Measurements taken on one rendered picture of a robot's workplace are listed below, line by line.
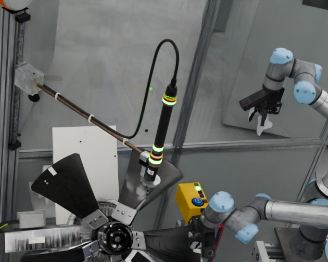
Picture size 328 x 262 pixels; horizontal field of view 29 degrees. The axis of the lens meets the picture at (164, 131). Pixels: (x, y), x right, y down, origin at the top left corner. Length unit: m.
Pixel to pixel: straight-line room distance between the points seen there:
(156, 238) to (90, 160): 0.42
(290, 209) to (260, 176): 1.31
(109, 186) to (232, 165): 0.98
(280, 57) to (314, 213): 0.60
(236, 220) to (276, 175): 1.40
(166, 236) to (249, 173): 1.10
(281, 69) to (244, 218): 0.58
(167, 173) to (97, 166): 0.33
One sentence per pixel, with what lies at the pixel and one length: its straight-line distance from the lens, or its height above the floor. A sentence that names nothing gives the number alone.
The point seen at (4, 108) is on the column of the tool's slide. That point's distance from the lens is 2.64.
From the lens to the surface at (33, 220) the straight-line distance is 2.49.
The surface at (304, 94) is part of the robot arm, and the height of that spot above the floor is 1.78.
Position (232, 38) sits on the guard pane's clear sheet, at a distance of 2.92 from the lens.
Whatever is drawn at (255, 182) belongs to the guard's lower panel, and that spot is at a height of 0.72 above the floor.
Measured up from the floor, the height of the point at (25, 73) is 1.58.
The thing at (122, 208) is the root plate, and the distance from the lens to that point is 2.43.
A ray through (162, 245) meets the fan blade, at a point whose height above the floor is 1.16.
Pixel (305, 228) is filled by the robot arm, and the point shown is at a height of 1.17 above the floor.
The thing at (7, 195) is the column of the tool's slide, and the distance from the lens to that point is 2.95.
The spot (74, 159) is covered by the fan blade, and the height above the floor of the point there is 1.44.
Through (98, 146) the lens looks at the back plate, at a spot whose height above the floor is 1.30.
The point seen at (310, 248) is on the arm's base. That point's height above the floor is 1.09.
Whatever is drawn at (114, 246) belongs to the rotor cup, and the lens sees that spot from 2.36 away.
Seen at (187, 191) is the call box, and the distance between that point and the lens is 2.84.
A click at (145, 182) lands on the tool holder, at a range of 2.23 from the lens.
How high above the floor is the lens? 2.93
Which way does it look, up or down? 36 degrees down
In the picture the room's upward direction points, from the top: 13 degrees clockwise
